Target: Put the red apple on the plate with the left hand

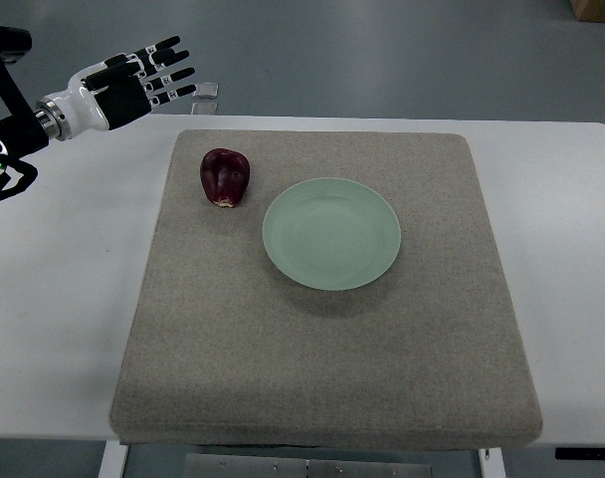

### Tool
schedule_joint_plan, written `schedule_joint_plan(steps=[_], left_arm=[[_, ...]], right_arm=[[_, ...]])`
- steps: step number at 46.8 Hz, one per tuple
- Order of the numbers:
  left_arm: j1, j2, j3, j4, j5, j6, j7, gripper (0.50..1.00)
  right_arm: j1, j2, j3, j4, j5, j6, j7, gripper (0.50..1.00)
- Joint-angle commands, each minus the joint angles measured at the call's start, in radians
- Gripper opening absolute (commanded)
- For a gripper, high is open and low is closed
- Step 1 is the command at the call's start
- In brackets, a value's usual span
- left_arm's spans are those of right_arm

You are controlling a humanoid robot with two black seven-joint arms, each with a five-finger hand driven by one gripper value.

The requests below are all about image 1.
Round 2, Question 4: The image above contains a dark red apple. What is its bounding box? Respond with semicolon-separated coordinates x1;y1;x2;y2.
200;148;251;208

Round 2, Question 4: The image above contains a lower clear floor plate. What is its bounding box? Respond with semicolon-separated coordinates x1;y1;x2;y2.
191;102;218;116

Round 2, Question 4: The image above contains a white left table leg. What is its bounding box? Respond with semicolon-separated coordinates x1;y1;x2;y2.
98;441;128;478

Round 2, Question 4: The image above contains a beige fabric mat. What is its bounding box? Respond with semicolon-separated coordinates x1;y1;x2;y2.
109;129;542;450

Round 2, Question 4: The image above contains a light green plate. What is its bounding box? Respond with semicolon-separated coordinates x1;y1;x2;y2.
262;177;402;292

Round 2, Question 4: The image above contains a white table leg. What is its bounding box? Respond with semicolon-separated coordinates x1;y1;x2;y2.
98;441;128;478
478;448;506;478

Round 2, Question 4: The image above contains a black table control panel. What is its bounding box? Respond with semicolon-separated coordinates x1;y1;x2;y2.
554;447;605;461

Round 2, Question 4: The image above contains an upper clear floor plate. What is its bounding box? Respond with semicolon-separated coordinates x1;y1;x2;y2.
193;83;219;99

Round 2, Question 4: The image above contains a clear floor plate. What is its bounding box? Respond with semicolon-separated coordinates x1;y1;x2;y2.
191;102;218;116
193;83;219;99

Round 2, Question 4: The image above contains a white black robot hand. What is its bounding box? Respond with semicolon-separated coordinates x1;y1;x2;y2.
35;36;197;141

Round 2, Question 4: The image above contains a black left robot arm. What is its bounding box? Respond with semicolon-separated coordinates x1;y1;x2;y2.
0;26;196;202

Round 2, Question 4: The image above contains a white right table leg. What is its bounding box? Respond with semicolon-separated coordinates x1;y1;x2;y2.
478;448;506;478

